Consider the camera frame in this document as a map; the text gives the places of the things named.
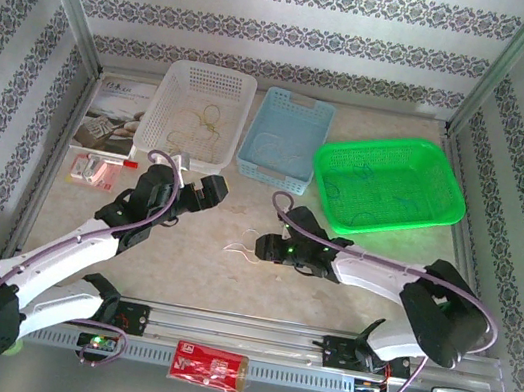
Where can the green perforated plastic basket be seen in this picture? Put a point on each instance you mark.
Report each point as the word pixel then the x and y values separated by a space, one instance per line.
pixel 397 179

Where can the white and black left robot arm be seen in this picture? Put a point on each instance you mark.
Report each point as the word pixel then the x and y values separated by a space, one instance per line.
pixel 71 243

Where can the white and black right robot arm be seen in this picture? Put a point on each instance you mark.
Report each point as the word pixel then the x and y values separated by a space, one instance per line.
pixel 370 273

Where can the white marker with red cap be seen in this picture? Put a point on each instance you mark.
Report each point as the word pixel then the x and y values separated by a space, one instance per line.
pixel 131 164

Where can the pink packaged stationery item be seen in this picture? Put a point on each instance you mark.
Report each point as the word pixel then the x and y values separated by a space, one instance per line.
pixel 93 172

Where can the printed booklet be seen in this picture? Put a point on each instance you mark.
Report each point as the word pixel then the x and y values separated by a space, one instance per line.
pixel 111 113

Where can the white perforated plastic basket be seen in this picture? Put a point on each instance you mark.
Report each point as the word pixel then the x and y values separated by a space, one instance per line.
pixel 199 93

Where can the light blue plastic basket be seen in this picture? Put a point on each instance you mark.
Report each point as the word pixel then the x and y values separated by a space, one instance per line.
pixel 301 116

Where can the red foil packet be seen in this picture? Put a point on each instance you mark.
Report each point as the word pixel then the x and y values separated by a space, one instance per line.
pixel 209 367

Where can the left controller board with LEDs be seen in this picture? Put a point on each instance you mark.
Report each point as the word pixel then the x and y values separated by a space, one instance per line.
pixel 96 342

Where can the green tape roll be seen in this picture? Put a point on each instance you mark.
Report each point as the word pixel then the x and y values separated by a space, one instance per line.
pixel 16 352

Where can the aluminium mounting rail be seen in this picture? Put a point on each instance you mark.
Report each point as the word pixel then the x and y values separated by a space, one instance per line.
pixel 238 329

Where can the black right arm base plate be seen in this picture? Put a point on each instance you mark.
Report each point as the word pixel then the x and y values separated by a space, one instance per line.
pixel 338 354

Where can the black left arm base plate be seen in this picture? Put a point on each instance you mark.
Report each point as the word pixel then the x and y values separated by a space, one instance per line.
pixel 134 318

